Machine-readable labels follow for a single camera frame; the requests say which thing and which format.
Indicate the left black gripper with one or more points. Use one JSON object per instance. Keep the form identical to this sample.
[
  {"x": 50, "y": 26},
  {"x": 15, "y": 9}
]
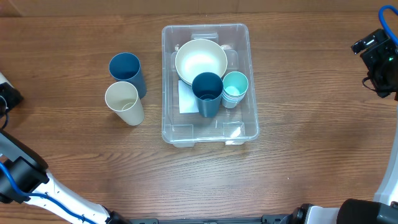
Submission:
[{"x": 10, "y": 101}]

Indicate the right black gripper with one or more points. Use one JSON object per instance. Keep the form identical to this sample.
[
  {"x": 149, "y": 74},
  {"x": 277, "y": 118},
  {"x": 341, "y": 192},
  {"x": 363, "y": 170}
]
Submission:
[{"x": 382, "y": 45}]

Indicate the beige tall cup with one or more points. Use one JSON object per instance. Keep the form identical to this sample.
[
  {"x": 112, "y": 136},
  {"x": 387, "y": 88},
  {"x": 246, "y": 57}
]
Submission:
[{"x": 123, "y": 99}]

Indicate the dark blue tall cup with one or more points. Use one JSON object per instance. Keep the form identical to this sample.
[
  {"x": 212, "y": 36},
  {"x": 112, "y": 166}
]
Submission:
[
  {"x": 126, "y": 67},
  {"x": 207, "y": 88}
]

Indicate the mint green small cup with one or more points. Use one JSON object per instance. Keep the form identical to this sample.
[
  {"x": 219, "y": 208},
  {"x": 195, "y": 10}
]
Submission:
[{"x": 235, "y": 83}]

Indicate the light blue small cup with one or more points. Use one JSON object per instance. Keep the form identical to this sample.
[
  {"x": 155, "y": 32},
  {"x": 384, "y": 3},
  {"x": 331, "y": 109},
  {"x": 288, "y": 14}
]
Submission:
[{"x": 232, "y": 98}]

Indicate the grey small cup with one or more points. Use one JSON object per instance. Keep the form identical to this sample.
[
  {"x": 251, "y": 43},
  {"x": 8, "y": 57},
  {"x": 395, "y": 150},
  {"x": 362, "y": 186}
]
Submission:
[{"x": 228, "y": 103}]

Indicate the cream bowl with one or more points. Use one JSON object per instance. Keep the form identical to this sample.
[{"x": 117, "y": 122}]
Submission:
[{"x": 200, "y": 56}]

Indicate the pink small cup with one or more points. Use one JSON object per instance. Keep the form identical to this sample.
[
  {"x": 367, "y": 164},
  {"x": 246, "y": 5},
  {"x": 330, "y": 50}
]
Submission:
[{"x": 234, "y": 95}]

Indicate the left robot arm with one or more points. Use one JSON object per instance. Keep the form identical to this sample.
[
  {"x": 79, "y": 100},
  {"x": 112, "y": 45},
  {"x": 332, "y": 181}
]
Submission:
[{"x": 25, "y": 178}]

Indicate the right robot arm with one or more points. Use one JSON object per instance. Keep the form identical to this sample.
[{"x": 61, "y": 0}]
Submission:
[{"x": 381, "y": 209}]

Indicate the clear plastic storage bin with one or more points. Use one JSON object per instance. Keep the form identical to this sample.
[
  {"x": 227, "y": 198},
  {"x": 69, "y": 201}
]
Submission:
[{"x": 233, "y": 126}]

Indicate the white paper label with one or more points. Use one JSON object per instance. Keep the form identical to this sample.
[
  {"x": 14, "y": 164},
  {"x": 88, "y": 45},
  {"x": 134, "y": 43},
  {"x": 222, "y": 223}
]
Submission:
[{"x": 186, "y": 102}]

